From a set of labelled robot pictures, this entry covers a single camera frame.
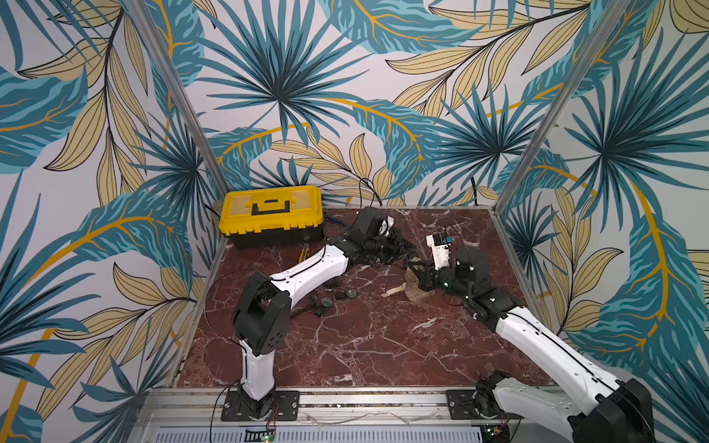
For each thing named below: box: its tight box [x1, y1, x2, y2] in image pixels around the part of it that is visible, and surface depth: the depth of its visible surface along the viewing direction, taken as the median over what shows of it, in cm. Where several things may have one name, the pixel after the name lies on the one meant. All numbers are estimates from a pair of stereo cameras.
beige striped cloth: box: [404, 266, 435, 303], surface depth 87 cm
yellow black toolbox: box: [218, 185, 324, 250], surface depth 97 cm
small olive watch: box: [335, 287, 361, 301], surface depth 95 cm
